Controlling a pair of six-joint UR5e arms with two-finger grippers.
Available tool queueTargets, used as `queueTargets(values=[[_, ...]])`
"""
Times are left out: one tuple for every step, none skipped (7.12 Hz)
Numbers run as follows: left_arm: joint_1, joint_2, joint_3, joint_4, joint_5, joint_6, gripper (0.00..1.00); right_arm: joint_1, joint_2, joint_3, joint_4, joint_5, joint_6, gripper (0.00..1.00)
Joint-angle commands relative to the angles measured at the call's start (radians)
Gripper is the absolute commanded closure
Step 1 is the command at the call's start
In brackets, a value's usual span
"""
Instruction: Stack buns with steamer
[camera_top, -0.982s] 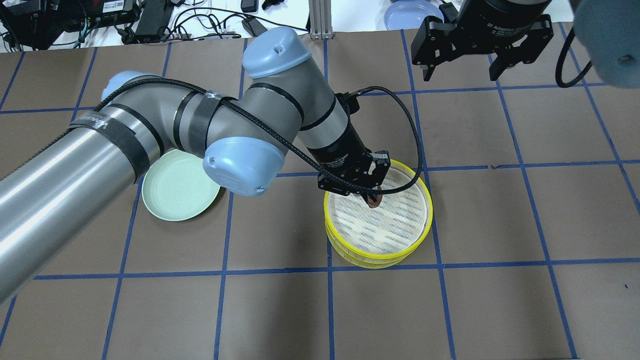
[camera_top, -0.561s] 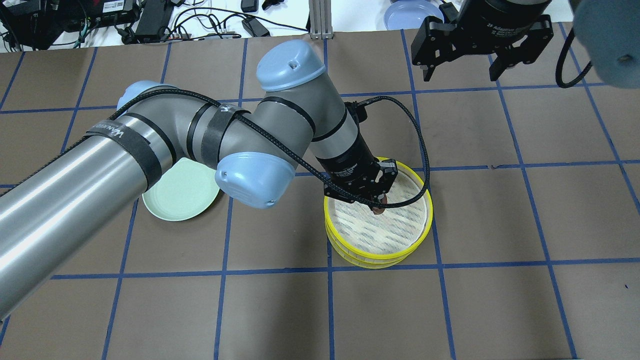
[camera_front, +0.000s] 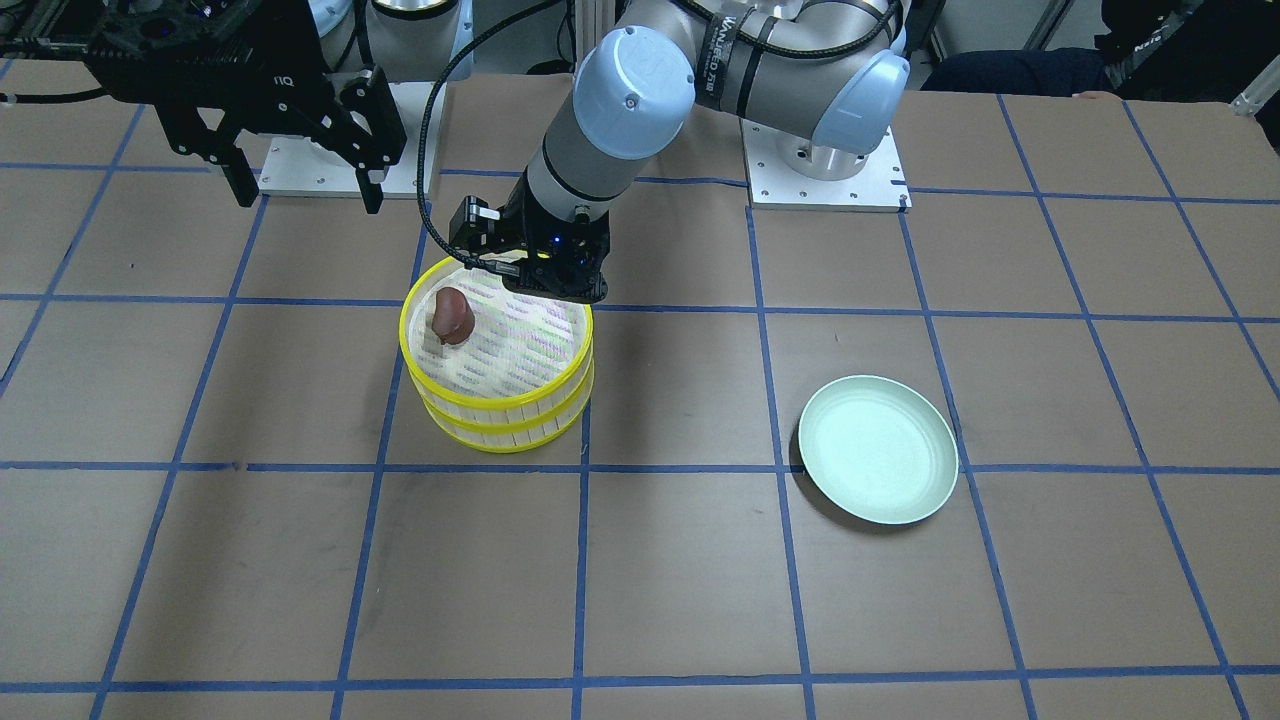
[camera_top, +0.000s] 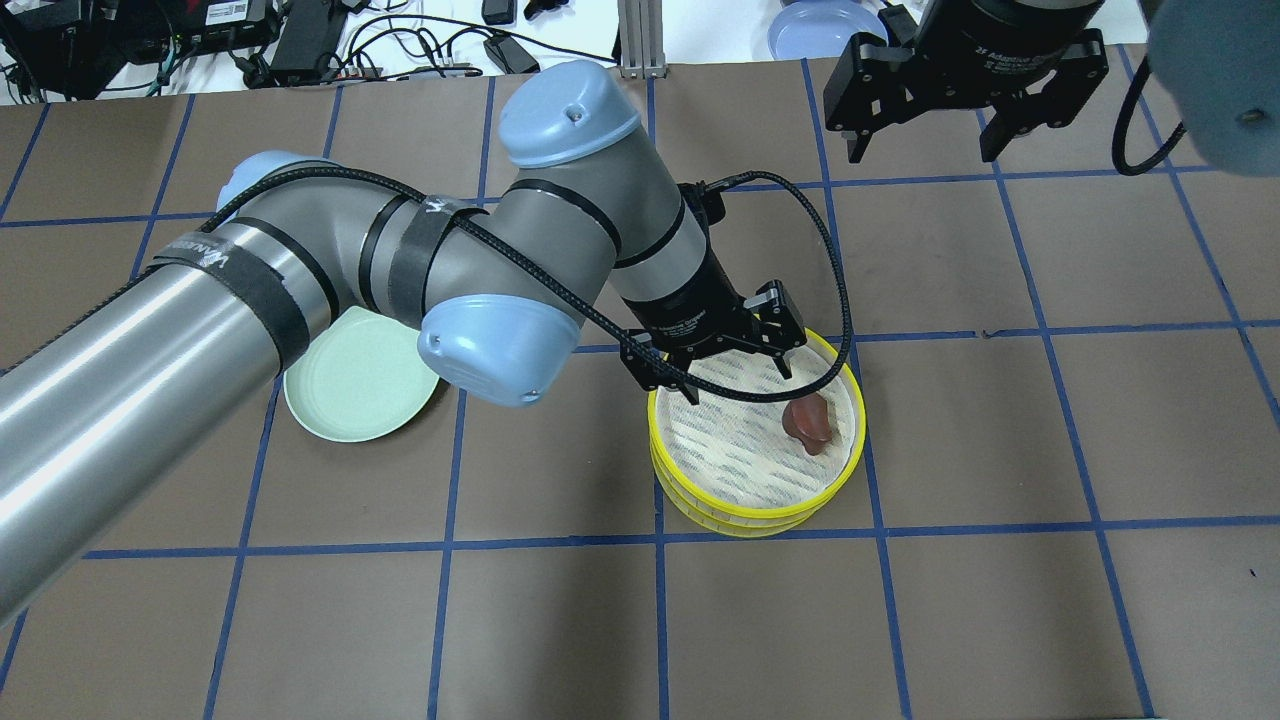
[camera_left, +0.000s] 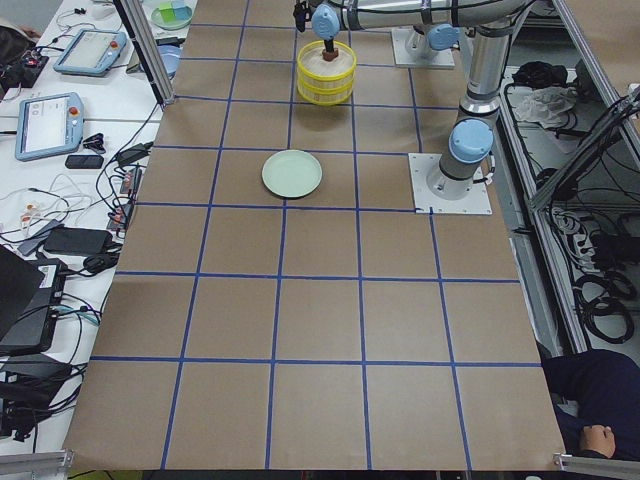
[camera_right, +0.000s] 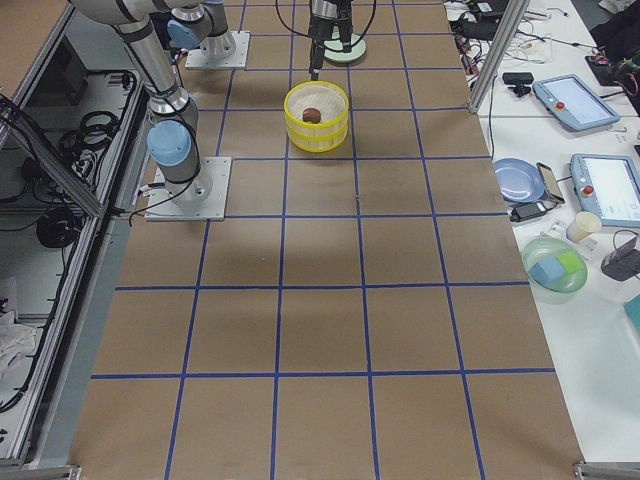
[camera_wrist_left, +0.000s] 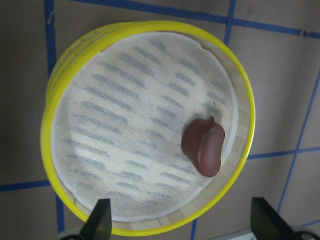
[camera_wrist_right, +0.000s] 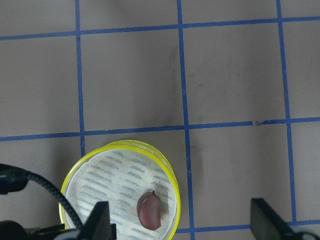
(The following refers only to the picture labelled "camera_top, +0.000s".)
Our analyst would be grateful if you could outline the brown bun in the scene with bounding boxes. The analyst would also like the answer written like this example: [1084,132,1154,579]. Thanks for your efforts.
[782,393,835,456]

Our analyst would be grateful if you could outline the black power adapter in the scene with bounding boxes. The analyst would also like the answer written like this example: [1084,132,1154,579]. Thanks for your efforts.
[268,1,347,87]

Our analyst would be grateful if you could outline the light green plate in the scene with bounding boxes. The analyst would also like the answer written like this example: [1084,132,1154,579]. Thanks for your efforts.
[282,307,440,443]

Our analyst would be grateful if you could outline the blue plate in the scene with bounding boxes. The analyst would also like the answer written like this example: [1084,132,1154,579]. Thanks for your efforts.
[765,1,888,61]

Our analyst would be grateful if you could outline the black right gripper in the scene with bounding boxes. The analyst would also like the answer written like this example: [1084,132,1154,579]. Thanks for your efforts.
[823,1,1108,164]

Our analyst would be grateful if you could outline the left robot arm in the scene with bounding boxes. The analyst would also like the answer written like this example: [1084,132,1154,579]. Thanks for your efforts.
[1,61,806,623]

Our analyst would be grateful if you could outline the aluminium frame post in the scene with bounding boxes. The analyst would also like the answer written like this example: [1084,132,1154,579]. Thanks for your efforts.
[617,0,668,79]

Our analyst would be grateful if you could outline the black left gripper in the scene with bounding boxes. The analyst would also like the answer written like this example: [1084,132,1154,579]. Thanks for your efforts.
[627,283,808,405]

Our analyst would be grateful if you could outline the black electronics box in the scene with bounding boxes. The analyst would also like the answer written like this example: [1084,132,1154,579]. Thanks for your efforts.
[175,1,284,55]

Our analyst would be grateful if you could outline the yellow steamer basket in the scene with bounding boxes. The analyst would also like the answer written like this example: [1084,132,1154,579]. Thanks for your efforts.
[646,365,867,537]

